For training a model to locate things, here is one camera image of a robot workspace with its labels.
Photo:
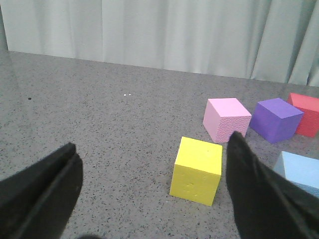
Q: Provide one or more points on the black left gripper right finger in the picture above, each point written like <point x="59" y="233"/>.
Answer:
<point x="266" y="205"/>

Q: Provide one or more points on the red foam cube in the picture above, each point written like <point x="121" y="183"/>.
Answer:
<point x="309" y="124"/>

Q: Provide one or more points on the light pink foam cube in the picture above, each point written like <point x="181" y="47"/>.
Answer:
<point x="224" y="116"/>

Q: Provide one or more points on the purple smooth foam cube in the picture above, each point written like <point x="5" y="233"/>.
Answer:
<point x="275" y="120"/>

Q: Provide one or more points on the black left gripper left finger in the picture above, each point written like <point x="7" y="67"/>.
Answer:
<point x="37" y="202"/>

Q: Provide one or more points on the light blue foam cube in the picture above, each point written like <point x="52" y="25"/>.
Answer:
<point x="300" y="170"/>

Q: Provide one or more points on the yellow foam cube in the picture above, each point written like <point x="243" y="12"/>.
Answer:
<point x="197" y="171"/>

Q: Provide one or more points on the pale green curtain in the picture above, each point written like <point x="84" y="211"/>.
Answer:
<point x="272" y="40"/>

